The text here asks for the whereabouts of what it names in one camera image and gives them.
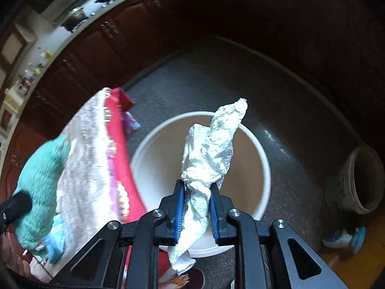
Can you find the dark cooking pot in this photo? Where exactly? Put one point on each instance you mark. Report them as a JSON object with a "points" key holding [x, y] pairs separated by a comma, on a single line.
{"points": [[74, 18]]}

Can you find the lower wooden base cabinets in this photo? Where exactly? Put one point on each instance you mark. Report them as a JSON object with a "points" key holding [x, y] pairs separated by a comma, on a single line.
{"points": [[334, 46]]}

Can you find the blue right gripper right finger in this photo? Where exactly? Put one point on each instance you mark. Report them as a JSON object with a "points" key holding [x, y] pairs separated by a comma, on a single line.
{"points": [[213, 213]]}

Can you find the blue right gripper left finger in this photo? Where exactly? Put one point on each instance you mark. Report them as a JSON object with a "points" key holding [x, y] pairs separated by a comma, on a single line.
{"points": [[180, 187]]}

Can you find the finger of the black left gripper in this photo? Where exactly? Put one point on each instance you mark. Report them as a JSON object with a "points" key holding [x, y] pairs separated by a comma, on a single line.
{"points": [[14, 208]]}

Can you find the cream quilted tablecloth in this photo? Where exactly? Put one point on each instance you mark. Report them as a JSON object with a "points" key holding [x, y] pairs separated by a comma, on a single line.
{"points": [[84, 200]]}

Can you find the white round trash bin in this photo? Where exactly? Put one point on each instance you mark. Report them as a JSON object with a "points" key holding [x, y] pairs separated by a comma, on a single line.
{"points": [[156, 166]]}

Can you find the blue snack bag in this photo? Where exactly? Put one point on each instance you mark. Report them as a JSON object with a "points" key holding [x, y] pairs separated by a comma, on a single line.
{"points": [[55, 240]]}

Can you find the cream microwave oven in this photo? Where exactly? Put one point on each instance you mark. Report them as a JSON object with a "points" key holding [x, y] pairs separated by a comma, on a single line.
{"points": [[10, 108]]}

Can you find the white paper towel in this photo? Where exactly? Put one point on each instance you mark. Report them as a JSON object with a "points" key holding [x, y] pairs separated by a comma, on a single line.
{"points": [[206, 159]]}

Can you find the red pink under-cloth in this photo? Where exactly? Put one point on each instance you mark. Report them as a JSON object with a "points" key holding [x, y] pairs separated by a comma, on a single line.
{"points": [[117, 103]]}

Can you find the teal knitted cloth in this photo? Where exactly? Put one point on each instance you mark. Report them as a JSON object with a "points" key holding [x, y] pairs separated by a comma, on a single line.
{"points": [[39, 179]]}

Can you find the blue white spray bottle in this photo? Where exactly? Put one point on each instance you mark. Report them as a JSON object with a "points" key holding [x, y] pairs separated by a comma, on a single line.
{"points": [[341, 239]]}

